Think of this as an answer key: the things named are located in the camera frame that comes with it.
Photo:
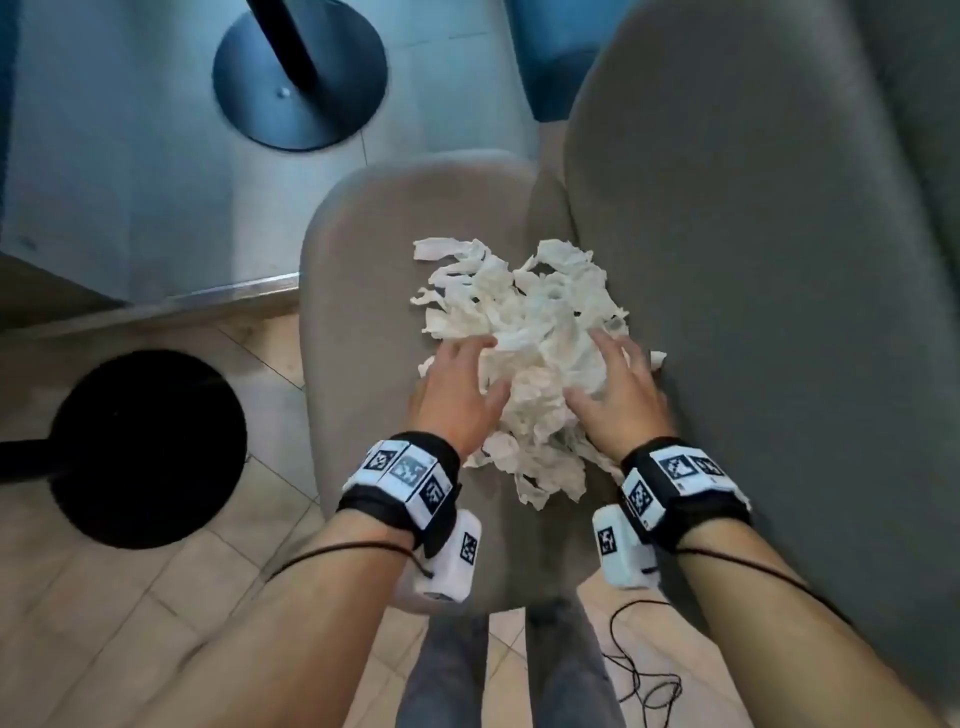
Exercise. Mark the person's left hand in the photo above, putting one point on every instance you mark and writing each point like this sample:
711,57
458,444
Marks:
450,397

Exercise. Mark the person's right hand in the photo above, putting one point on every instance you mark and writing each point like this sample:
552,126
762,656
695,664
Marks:
630,405

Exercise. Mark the pile of white tissues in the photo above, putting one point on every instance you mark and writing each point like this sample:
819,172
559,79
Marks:
540,315

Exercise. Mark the grey upholstered chair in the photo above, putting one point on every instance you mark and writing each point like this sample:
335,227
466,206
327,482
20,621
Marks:
750,225

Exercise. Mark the person's right forearm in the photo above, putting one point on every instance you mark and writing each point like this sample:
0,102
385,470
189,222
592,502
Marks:
765,637

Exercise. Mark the person's left forearm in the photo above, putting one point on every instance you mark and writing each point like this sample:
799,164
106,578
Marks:
300,637

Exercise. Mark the metal floor edge strip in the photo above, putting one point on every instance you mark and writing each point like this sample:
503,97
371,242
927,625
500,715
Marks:
217,292

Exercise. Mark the grey trousers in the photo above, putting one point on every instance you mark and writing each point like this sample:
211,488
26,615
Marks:
570,675

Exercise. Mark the black round table base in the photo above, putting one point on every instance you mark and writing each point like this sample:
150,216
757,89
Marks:
150,450

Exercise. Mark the dark blue round table base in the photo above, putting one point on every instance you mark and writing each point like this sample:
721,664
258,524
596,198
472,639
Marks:
300,105

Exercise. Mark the blue sofa bench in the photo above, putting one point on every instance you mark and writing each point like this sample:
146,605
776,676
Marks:
547,67

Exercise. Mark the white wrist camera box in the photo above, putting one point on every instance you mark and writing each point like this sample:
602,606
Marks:
450,562
619,551

